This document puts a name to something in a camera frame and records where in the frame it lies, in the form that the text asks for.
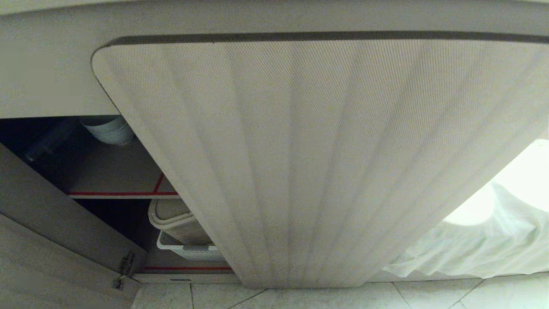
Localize grey cabinet shelf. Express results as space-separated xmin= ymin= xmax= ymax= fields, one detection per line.
xmin=63 ymin=138 xmax=179 ymax=200

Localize grey wooden cabinet door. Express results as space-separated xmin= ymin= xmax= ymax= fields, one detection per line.
xmin=0 ymin=143 xmax=149 ymax=309

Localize white ribbed mesh mat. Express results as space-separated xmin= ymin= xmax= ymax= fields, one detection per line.
xmin=90 ymin=32 xmax=549 ymax=289

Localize beige lidded container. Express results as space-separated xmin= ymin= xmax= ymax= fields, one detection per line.
xmin=148 ymin=198 xmax=214 ymax=246

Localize white plastic bin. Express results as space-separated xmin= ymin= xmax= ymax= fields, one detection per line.
xmin=156 ymin=230 xmax=226 ymax=262

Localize stack of white bowls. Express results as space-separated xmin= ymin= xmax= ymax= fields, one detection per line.
xmin=79 ymin=115 xmax=136 ymax=146

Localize metal door hinge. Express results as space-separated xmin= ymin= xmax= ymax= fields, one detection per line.
xmin=112 ymin=251 xmax=137 ymax=291

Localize clear drinking glass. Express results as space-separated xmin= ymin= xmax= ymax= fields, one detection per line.
xmin=23 ymin=120 xmax=77 ymax=162

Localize white cloth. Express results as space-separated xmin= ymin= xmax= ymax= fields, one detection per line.
xmin=383 ymin=139 xmax=549 ymax=279

